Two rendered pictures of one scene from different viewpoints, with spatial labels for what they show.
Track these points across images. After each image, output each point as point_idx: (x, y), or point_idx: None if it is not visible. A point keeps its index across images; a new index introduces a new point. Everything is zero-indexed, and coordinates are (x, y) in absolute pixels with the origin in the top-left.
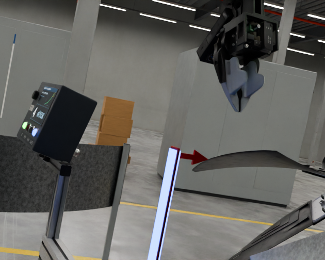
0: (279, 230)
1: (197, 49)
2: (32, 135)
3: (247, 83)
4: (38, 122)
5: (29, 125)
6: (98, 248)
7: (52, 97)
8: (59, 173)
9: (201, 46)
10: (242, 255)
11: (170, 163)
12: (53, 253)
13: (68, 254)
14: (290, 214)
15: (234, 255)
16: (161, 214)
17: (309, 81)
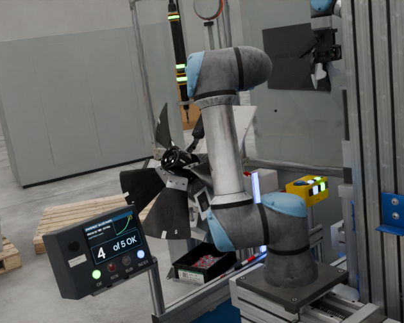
0: (176, 206)
1: (200, 133)
2: (134, 261)
3: None
4: (131, 247)
5: (113, 264)
6: None
7: (130, 220)
8: (157, 265)
9: (202, 131)
10: (179, 227)
11: (256, 178)
12: (188, 300)
13: (185, 295)
14: (166, 198)
15: (168, 234)
16: (259, 197)
17: None
